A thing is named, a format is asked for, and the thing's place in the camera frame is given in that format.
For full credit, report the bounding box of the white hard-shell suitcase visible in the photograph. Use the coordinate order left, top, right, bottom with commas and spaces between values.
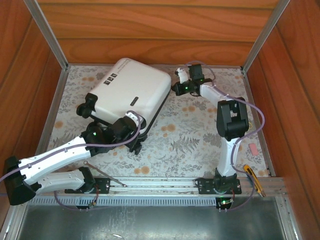
75, 57, 172, 155

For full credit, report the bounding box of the thin metal rod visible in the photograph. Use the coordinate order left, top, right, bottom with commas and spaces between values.
83, 161, 127, 188

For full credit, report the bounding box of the floral tablecloth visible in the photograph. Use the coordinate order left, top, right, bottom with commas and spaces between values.
47, 64, 271, 179

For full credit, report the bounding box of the aluminium table edge strip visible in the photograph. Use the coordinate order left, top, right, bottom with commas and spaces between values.
241, 68, 276, 177
31, 68, 68, 176

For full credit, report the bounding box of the steel sheet tray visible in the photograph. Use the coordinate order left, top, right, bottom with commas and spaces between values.
14, 204, 288, 240

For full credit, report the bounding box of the pink eraser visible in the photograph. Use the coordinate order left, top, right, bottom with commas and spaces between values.
248, 142, 260, 156

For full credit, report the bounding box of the yellow utility knife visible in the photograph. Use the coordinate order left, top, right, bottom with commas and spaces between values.
243, 164, 267, 198

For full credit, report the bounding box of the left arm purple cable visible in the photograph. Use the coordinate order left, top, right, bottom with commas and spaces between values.
0, 111, 142, 213

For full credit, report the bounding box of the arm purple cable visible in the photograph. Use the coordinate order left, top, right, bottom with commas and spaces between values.
184, 61, 266, 213
0, 111, 142, 213

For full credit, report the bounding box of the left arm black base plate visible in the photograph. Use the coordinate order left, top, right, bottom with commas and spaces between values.
64, 176, 111, 195

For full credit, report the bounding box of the aluminium mounting rail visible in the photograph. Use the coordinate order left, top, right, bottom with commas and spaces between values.
16, 175, 286, 196

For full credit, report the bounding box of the small circuit board with wires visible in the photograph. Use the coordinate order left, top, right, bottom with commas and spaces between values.
86, 193, 100, 209
216, 196, 235, 210

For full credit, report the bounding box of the grey slotted cable duct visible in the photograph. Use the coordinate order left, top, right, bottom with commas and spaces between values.
24, 195, 279, 207

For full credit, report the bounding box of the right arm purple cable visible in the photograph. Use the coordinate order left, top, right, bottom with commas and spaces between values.
184, 61, 266, 213

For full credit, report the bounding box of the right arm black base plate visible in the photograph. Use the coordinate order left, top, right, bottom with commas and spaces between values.
194, 177, 243, 195

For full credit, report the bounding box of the aluminium frame post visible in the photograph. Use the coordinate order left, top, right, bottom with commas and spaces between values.
240, 0, 291, 74
23, 0, 70, 71

